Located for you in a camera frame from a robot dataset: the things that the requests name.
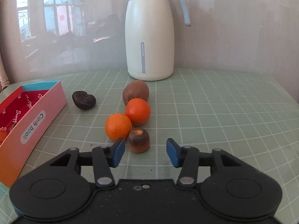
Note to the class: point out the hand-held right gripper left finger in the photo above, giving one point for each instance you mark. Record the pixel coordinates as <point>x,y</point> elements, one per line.
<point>119,152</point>

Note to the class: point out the dark heart-shaped water chestnut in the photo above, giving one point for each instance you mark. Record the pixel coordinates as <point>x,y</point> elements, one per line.
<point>84,100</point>

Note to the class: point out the colourful cardboard box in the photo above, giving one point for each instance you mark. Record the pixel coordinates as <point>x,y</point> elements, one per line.
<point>30,126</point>

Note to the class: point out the orange tangerine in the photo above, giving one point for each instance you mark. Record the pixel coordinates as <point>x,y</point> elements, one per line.
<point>118,127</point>
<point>2,135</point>
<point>138,111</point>

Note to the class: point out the beige lace-trimmed curtain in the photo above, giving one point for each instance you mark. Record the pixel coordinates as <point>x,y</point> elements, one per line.
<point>4,79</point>

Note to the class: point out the large brown kiwi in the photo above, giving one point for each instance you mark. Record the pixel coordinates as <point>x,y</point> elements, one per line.
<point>136,91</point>

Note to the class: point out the white and blue thermos jug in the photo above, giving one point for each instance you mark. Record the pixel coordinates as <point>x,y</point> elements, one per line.
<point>149,39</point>

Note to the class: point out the browned carrot piece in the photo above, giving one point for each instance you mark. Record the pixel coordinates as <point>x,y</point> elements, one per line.
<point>138,142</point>

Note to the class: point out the green checked tablecloth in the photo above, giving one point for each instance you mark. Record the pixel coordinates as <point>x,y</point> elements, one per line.
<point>210,112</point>

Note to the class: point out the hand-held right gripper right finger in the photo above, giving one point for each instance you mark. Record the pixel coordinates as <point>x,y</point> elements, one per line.
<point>172,152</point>

